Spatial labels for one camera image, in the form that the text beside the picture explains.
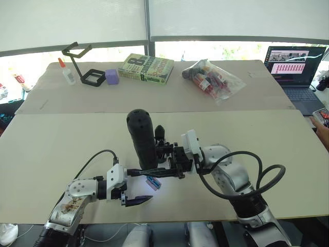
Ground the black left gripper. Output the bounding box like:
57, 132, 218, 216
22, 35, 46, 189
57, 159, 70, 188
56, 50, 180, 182
111, 168, 154, 208

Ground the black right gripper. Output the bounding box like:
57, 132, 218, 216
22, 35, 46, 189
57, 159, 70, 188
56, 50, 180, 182
141, 144, 194, 180

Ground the smartphone with light case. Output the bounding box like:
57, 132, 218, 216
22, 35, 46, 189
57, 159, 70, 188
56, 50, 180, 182
312, 108, 329, 128

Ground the small bluish finger piece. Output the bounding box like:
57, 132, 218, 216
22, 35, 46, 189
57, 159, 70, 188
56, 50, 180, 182
145, 175, 162, 191

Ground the black gripper body workpiece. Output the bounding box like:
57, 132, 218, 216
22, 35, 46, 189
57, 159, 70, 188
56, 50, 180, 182
153, 125, 178, 164

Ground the bystander bare hand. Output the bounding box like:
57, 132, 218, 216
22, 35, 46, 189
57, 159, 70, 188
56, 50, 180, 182
309, 117, 329, 151

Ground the silver rounded shape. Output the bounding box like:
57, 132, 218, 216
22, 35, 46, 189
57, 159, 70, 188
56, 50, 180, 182
184, 221, 218, 247
121, 223, 155, 247

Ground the grey cardboard sheet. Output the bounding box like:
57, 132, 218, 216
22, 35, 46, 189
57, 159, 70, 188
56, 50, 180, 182
14, 60, 297, 115

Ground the clear plastic bag of markers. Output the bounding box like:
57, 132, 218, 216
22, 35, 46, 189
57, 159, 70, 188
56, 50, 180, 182
181, 59, 247, 107

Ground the thick green paperback book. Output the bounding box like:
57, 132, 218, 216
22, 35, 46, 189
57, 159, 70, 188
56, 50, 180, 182
118, 52, 175, 86

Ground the purple cube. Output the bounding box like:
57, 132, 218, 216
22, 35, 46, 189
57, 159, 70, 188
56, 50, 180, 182
105, 68, 120, 86

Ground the white glue bottle orange cap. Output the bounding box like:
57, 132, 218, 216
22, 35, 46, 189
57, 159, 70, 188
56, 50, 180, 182
57, 57, 77, 86

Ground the white shoe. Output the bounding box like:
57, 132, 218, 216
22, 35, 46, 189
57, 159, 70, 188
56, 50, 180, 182
0, 223, 19, 246

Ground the white tube with red label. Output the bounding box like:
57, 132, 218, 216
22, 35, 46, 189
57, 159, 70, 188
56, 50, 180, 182
11, 72, 33, 93

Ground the open laptop computer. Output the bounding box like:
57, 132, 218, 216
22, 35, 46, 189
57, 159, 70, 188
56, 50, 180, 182
264, 45, 328, 117

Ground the white roller blind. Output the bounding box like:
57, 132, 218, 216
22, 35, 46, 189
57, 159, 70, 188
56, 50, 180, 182
149, 0, 329, 42
0, 0, 149, 52

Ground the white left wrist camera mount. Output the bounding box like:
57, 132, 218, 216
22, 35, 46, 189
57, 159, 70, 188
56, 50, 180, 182
105, 164, 129, 202

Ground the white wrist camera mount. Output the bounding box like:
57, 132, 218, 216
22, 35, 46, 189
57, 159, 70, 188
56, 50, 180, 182
105, 164, 129, 202
180, 129, 205, 163

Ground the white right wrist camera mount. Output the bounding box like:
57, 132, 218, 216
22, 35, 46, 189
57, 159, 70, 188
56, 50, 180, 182
180, 129, 205, 163

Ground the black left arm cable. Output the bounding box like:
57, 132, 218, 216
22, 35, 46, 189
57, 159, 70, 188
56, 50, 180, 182
72, 149, 119, 181

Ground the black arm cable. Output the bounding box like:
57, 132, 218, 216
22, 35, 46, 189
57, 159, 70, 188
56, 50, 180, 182
72, 149, 119, 181
197, 150, 287, 201

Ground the thin white floor cable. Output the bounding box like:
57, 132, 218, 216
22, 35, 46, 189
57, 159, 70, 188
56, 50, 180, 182
17, 223, 127, 243

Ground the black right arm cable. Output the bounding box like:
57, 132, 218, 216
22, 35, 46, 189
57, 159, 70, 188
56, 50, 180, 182
197, 150, 287, 201

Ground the black wire frame stand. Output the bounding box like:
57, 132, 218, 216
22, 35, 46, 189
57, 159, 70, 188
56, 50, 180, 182
61, 41, 107, 89

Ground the dark window frame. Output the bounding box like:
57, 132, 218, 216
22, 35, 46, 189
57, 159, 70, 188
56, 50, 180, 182
0, 0, 329, 58

